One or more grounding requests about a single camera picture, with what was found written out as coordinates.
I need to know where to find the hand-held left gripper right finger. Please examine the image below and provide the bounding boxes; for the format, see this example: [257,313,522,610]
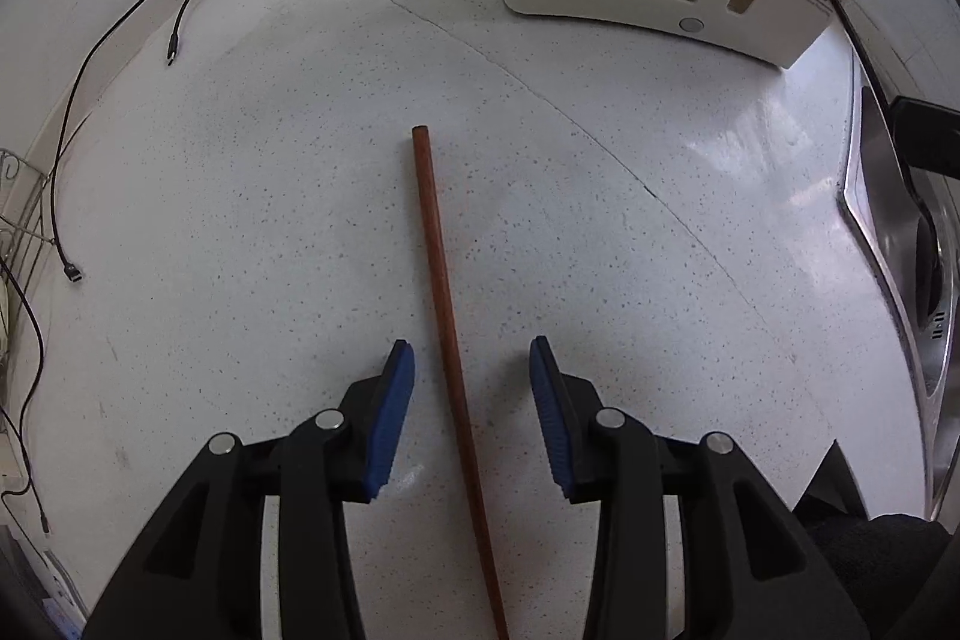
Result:
[529,335,875,640]

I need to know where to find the metal wire rack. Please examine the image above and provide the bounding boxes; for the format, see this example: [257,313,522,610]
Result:
[0,148,50,281]

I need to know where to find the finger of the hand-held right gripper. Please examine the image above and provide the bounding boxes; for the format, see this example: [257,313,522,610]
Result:
[890,98,960,178]

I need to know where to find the stainless steel sink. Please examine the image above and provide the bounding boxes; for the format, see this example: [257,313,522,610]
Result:
[835,53,960,522]

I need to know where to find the black spoon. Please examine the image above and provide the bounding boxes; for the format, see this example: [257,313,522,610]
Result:
[799,0,946,290]

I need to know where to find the red-brown chopstick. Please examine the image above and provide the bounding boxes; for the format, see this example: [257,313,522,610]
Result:
[410,125,513,640]

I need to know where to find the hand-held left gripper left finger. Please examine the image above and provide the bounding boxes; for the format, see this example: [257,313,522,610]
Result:
[81,340,417,640]

